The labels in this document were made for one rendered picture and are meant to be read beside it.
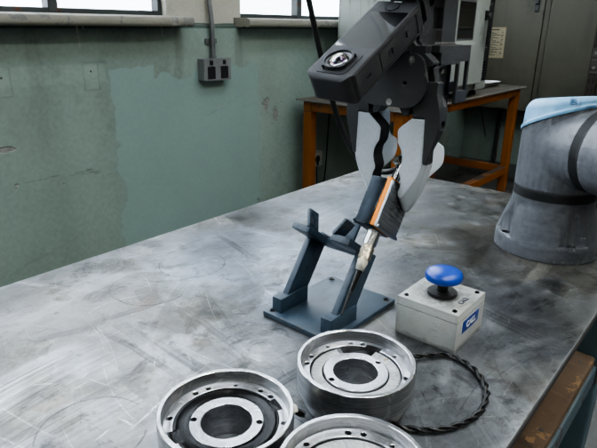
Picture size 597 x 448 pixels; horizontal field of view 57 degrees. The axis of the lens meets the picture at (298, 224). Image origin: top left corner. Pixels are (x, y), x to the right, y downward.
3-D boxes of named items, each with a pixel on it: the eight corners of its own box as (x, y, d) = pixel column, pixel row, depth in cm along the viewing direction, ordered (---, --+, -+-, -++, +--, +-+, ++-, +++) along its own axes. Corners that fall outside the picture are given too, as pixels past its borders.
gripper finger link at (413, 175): (456, 204, 54) (456, 108, 51) (425, 219, 49) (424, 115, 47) (426, 201, 56) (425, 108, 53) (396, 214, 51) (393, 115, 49)
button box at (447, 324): (454, 355, 56) (459, 313, 55) (394, 331, 61) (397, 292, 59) (485, 324, 62) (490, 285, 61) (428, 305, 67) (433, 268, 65)
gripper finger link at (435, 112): (448, 164, 48) (448, 60, 46) (440, 166, 47) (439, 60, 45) (401, 161, 51) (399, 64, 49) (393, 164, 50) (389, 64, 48)
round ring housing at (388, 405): (387, 456, 43) (391, 413, 42) (274, 412, 48) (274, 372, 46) (427, 385, 52) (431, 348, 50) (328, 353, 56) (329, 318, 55)
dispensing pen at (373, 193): (318, 304, 50) (384, 140, 52) (339, 314, 53) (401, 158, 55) (337, 312, 49) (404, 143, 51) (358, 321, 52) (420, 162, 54)
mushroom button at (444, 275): (449, 323, 58) (454, 280, 56) (415, 310, 60) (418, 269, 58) (465, 308, 61) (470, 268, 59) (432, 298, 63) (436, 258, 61)
